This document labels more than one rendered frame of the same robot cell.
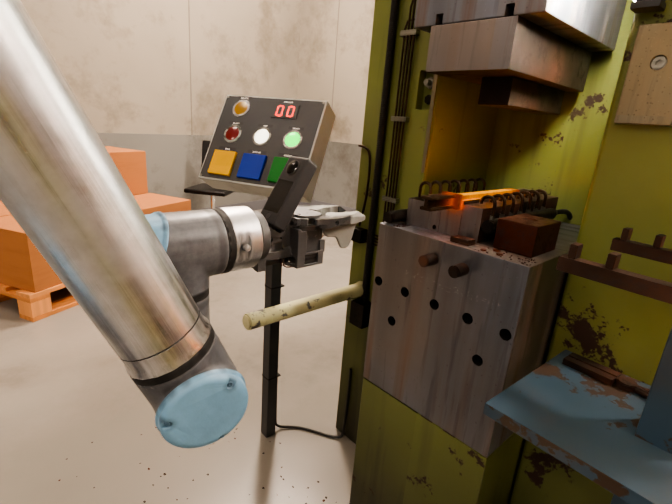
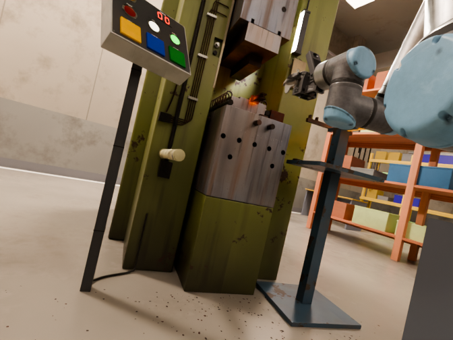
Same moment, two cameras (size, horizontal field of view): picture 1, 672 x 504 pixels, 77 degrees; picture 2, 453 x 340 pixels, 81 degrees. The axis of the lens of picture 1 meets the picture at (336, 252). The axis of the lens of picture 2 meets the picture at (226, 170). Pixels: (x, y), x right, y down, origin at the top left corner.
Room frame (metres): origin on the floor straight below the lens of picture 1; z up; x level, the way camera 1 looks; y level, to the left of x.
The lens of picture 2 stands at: (0.47, 1.02, 0.60)
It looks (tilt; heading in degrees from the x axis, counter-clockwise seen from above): 1 degrees up; 293
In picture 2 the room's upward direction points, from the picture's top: 13 degrees clockwise
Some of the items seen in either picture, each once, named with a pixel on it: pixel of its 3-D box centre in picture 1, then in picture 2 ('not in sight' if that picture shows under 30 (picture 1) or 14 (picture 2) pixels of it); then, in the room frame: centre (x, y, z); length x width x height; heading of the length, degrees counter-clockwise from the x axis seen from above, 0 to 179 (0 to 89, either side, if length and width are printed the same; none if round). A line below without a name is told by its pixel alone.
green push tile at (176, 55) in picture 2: (283, 171); (176, 57); (1.16, 0.16, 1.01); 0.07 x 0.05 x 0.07; 69
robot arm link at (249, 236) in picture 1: (237, 238); (329, 75); (0.57, 0.14, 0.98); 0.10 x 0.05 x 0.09; 44
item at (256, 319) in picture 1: (310, 303); (170, 154); (1.16, 0.06, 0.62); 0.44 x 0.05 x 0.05; 134
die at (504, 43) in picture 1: (513, 61); (247, 52); (1.12, -0.39, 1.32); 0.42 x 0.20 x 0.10; 134
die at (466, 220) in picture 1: (486, 208); (233, 111); (1.12, -0.39, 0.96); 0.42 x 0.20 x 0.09; 134
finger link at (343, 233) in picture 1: (345, 230); not in sight; (0.68, -0.01, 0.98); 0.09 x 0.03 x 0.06; 123
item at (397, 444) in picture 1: (461, 440); (214, 231); (1.08, -0.44, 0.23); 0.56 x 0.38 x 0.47; 134
